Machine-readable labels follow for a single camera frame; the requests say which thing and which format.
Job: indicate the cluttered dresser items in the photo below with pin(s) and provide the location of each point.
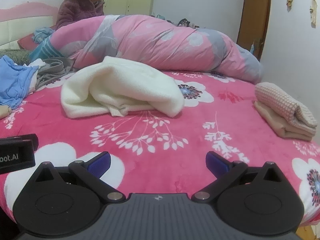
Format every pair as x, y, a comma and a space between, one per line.
183, 22

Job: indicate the pink and white headboard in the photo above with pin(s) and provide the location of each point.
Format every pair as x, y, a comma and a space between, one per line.
25, 22

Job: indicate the folded beige cloth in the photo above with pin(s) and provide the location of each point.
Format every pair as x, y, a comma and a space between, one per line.
275, 122

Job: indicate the white garment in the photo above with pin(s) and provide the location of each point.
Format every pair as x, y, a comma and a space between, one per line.
35, 62

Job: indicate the cream knit sweater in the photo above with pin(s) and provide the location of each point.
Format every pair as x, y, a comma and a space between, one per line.
120, 87

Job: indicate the folded pink waffle cloth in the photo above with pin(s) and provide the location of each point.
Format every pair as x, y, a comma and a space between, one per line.
282, 100

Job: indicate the grey garment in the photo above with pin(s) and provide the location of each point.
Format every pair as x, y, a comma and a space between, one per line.
52, 71

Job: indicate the crumpled beige cloth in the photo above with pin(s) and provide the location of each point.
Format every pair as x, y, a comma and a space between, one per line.
4, 112

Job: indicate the light blue knit cloth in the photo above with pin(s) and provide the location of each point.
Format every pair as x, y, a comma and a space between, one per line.
42, 33

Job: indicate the blue garment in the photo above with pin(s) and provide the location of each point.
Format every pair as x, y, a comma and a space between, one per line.
15, 80

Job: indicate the pink and grey floral quilt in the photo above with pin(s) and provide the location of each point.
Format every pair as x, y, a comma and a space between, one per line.
160, 42

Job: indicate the teal striped garment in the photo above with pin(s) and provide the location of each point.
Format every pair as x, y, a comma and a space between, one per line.
45, 50

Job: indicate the light blue door hanging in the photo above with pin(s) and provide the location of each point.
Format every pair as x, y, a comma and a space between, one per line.
252, 48

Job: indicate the red pillow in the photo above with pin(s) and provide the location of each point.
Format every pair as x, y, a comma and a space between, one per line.
27, 42

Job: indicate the small yellow hanging rag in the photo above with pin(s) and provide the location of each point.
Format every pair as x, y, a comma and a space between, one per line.
290, 2

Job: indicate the pink floral blanket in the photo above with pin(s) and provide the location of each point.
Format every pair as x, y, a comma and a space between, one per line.
155, 135

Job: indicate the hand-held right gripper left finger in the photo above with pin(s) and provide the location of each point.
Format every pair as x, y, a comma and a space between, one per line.
100, 165

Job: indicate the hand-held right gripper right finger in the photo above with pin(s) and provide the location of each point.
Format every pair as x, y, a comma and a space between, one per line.
215, 166

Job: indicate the grey-green textured cushion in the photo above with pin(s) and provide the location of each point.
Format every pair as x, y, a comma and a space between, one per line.
15, 55

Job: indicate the brown wooden door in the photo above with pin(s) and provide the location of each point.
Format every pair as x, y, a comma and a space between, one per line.
255, 17

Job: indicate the long cream hanging rag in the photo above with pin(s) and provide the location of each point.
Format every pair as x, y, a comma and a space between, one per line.
313, 12

